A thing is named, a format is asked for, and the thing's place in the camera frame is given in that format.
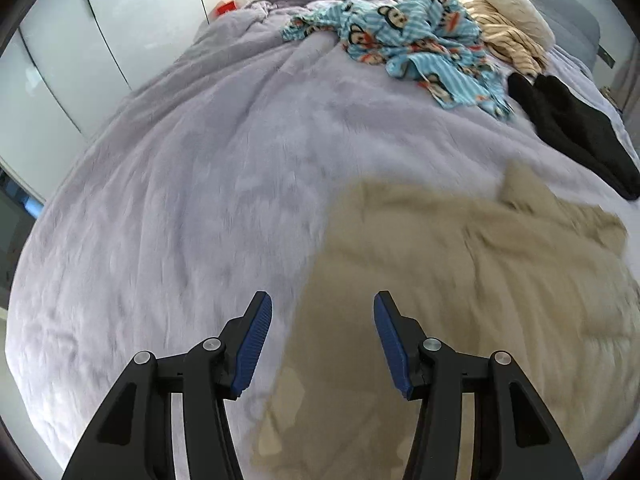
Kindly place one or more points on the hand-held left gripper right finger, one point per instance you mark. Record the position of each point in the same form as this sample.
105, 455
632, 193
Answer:
392, 345

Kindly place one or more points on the black folded garment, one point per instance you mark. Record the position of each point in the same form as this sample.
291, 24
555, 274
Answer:
575, 130

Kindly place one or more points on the grey quilted headboard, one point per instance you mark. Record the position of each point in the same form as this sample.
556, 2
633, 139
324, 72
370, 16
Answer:
570, 5

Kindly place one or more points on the round cream cushion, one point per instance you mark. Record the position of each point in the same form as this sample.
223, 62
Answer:
515, 2

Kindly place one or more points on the beige striped garment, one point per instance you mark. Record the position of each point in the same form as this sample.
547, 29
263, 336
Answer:
505, 35

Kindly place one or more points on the white wardrobe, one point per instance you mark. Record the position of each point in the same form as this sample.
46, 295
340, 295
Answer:
100, 35

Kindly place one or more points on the beige puffer jacket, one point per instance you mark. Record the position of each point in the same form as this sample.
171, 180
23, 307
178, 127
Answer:
475, 270

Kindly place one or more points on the blue monkey print pajamas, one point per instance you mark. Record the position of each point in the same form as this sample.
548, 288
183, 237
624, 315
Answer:
420, 35

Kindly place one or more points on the light grey curtain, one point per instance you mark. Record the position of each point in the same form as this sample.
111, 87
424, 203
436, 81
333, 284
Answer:
625, 75

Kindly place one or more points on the lavender plush blanket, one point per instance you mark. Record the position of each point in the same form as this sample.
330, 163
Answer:
200, 160

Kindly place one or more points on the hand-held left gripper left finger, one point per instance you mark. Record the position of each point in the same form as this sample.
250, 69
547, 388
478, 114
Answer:
252, 345

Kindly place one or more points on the red packet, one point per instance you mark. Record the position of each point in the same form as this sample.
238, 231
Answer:
225, 8

